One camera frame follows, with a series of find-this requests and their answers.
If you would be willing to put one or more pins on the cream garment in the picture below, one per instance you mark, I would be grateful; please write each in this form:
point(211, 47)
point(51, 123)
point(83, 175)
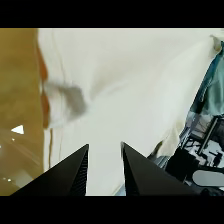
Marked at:
point(133, 83)

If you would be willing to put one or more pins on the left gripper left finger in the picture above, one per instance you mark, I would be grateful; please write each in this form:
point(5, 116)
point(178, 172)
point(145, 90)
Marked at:
point(66, 176)

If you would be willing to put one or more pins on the pale green garment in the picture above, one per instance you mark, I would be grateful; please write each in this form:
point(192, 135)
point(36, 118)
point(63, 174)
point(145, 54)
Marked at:
point(215, 90)

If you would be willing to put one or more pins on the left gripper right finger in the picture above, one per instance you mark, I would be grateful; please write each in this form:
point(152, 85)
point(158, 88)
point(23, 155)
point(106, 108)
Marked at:
point(146, 176)

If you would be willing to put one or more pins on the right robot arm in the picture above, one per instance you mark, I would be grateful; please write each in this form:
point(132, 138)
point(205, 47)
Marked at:
point(181, 165)

